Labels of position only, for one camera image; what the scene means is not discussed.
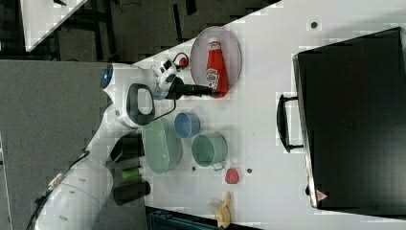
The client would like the dark blue crate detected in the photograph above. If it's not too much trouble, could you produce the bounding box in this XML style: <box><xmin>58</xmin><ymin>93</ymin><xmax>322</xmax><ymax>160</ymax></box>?
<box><xmin>147</xmin><ymin>211</ymin><xmax>223</xmax><ymax>230</ymax></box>

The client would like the green metal mug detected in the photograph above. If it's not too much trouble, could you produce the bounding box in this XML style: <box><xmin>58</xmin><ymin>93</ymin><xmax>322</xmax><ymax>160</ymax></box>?
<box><xmin>192</xmin><ymin>132</ymin><xmax>228</xmax><ymax>172</ymax></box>

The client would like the red ketchup bottle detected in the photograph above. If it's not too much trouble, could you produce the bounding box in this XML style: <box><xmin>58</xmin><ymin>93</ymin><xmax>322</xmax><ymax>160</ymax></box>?
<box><xmin>206</xmin><ymin>37</ymin><xmax>229</xmax><ymax>98</ymax></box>

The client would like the blue small bowl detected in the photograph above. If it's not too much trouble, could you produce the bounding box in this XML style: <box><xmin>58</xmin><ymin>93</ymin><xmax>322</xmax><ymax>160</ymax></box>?
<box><xmin>174</xmin><ymin>112</ymin><xmax>200</xmax><ymax>139</ymax></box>

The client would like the lilac round plate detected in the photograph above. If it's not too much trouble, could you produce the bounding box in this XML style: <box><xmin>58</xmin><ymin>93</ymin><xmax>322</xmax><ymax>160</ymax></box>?
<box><xmin>190</xmin><ymin>27</ymin><xmax>242</xmax><ymax>89</ymax></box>

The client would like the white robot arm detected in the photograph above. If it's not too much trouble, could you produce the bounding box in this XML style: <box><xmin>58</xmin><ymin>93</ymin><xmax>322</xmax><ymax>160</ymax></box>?
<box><xmin>26</xmin><ymin>59</ymin><xmax>215</xmax><ymax>230</ymax></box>

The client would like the red strawberry toy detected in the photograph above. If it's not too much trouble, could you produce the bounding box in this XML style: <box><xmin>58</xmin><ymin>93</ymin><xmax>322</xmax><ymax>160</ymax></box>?
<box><xmin>179</xmin><ymin>57</ymin><xmax>189</xmax><ymax>67</ymax></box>

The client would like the black toaster oven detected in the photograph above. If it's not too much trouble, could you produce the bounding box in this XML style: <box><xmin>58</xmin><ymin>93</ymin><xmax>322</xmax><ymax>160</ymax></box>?
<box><xmin>292</xmin><ymin>27</ymin><xmax>406</xmax><ymax>219</ymax></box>

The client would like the green perforated colander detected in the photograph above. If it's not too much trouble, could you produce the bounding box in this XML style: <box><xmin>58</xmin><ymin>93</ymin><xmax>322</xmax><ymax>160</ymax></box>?
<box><xmin>142</xmin><ymin>118</ymin><xmax>182</xmax><ymax>174</ymax></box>

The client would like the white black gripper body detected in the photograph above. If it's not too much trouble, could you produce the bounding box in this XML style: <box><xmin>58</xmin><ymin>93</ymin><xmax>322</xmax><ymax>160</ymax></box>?
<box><xmin>152</xmin><ymin>58</ymin><xmax>182</xmax><ymax>100</ymax></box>

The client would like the peeled banana toy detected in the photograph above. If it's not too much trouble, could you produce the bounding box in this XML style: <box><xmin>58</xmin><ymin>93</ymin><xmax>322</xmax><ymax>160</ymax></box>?
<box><xmin>206</xmin><ymin>192</ymin><xmax>232</xmax><ymax>229</ymax></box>

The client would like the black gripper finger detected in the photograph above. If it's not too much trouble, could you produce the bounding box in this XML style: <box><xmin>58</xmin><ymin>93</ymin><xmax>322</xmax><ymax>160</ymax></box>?
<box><xmin>183</xmin><ymin>84</ymin><xmax>213</xmax><ymax>96</ymax></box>

